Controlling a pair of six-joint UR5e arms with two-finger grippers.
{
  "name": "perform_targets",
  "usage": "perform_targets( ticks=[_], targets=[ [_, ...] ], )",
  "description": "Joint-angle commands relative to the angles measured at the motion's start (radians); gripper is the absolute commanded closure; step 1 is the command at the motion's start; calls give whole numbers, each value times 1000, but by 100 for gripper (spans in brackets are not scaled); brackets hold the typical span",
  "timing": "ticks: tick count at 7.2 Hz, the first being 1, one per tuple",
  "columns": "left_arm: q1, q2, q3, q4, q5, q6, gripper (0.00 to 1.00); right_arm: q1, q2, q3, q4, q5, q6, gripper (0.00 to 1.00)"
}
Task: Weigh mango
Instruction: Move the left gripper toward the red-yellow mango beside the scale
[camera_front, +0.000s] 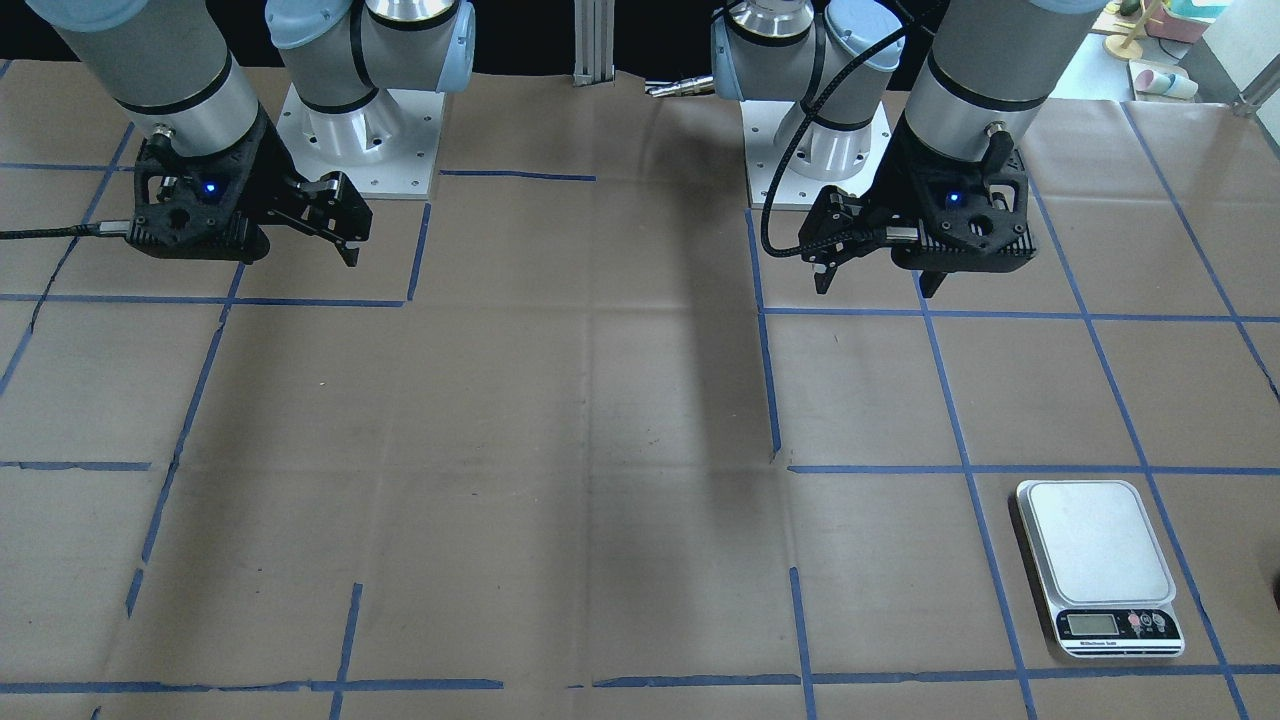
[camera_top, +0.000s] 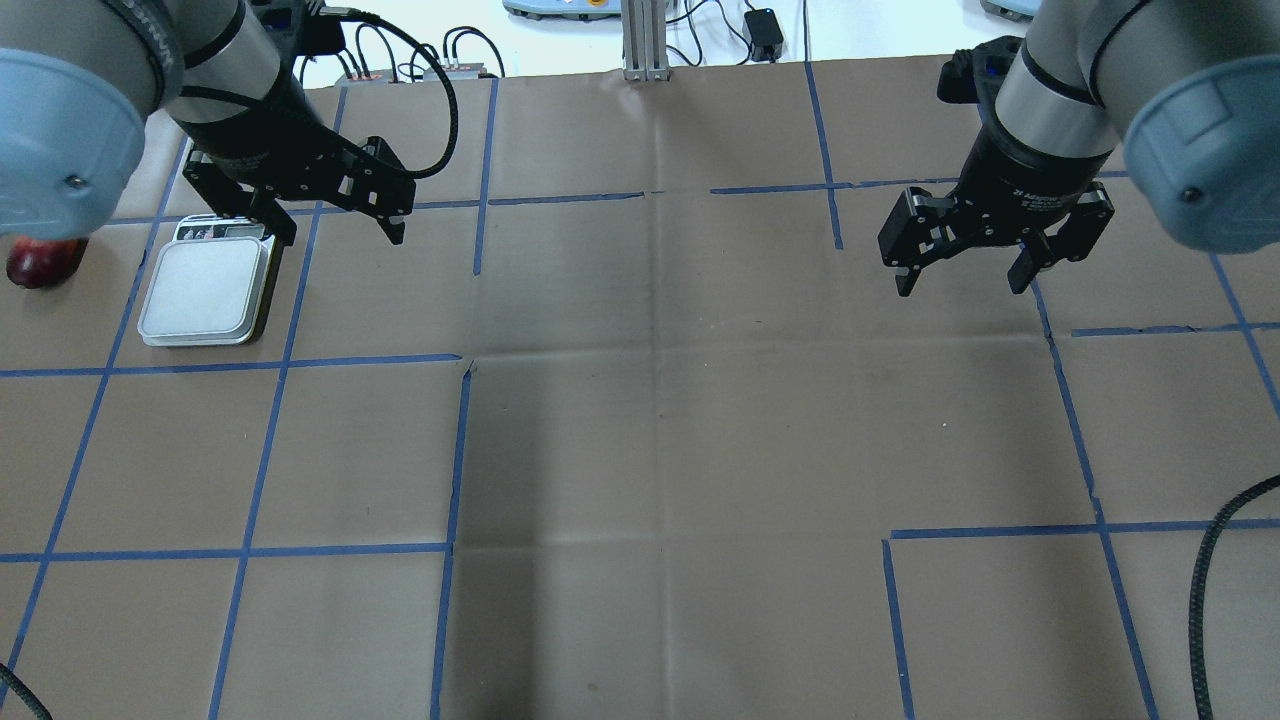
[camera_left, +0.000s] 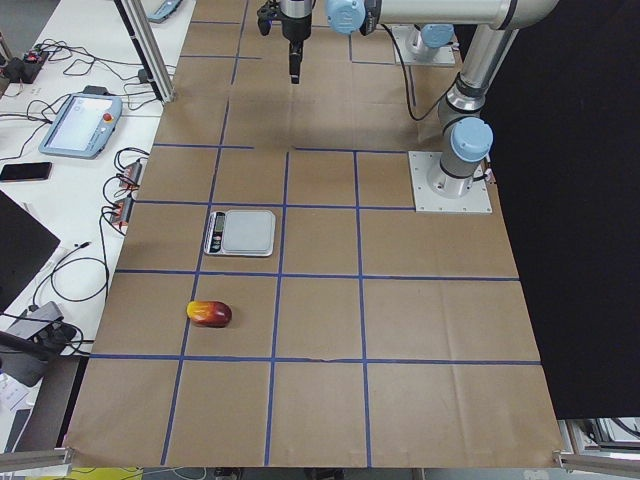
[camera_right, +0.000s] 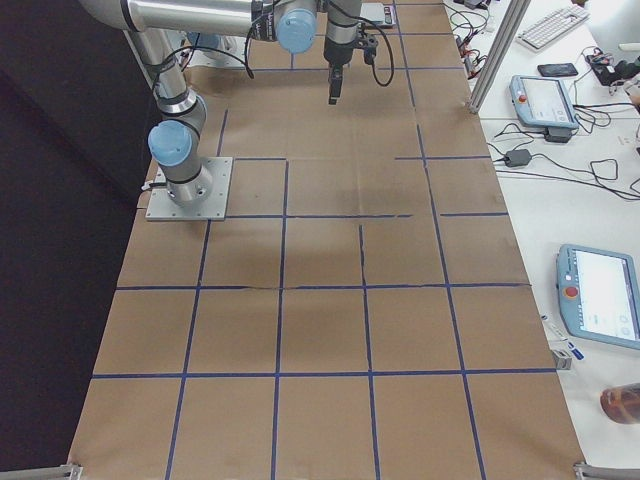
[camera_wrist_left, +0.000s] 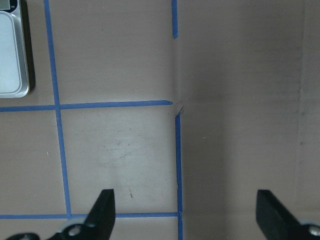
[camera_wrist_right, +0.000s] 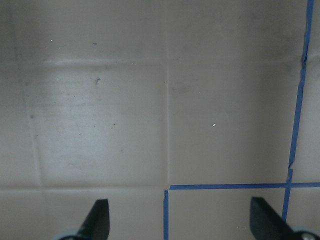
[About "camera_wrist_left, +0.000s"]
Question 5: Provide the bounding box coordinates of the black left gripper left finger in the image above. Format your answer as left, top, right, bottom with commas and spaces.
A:
4, 188, 116, 240

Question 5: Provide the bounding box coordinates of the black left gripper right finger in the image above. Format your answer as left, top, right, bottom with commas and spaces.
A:
256, 189, 320, 240

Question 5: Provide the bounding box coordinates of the silver electronic kitchen scale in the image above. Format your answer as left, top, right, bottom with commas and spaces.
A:
0, 0, 30, 99

